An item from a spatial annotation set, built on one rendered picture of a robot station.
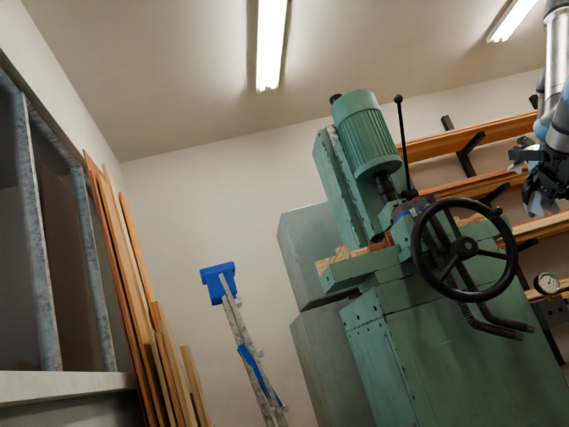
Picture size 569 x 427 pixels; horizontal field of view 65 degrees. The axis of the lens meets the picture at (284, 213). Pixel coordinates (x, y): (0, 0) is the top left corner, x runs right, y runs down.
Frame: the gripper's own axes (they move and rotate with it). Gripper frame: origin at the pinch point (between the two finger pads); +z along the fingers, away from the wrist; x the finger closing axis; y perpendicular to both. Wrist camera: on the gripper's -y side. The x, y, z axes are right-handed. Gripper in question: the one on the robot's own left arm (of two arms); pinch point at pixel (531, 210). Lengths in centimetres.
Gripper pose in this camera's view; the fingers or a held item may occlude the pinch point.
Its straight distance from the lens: 122.4
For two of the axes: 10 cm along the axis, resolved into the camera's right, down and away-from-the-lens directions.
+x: 9.5, -2.5, 1.6
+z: 0.9, 7.4, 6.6
